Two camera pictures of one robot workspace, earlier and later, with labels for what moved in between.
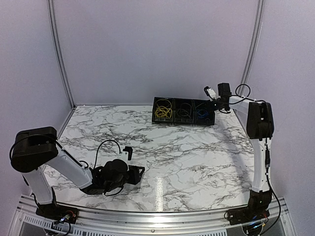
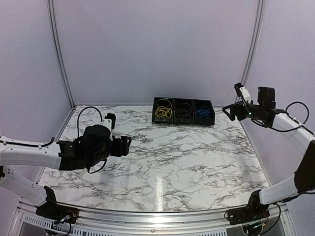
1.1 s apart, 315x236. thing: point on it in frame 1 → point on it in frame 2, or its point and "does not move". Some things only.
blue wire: [202, 113] does not move
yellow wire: [164, 108] does not move
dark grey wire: [181, 112] does not move
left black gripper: [136, 177] → [119, 150]
